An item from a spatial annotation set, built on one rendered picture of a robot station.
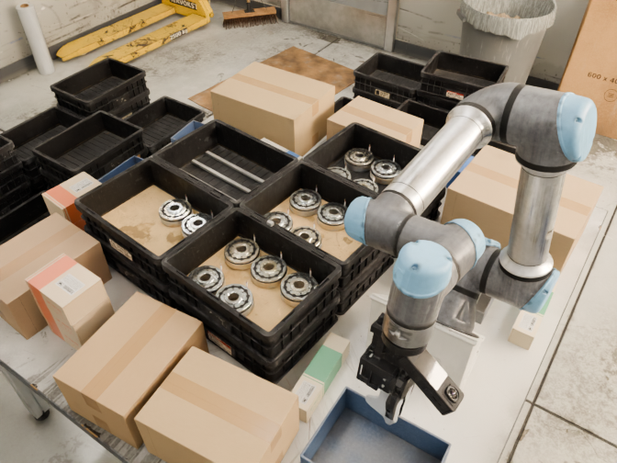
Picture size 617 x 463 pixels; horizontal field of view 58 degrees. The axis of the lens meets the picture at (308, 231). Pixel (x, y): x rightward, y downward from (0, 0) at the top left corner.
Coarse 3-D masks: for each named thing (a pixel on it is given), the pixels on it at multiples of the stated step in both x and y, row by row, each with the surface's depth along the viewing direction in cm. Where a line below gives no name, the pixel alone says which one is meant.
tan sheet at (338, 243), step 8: (288, 200) 185; (280, 208) 182; (288, 208) 182; (296, 216) 179; (312, 216) 179; (296, 224) 176; (304, 224) 176; (312, 224) 176; (320, 232) 173; (328, 232) 173; (336, 232) 173; (344, 232) 173; (328, 240) 171; (336, 240) 171; (344, 240) 171; (352, 240) 171; (328, 248) 168; (336, 248) 168; (344, 248) 168; (352, 248) 168; (336, 256) 166; (344, 256) 166
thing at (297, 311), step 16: (240, 208) 167; (192, 240) 157; (288, 240) 157; (320, 256) 152; (176, 272) 148; (336, 272) 148; (192, 288) 146; (320, 288) 144; (224, 304) 140; (304, 304) 140; (240, 320) 137; (288, 320) 136; (272, 336) 133
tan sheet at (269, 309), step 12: (204, 264) 164; (216, 264) 164; (228, 276) 160; (240, 276) 160; (252, 288) 157; (264, 288) 157; (276, 288) 157; (264, 300) 154; (276, 300) 154; (252, 312) 151; (264, 312) 151; (276, 312) 151; (288, 312) 151; (264, 324) 148
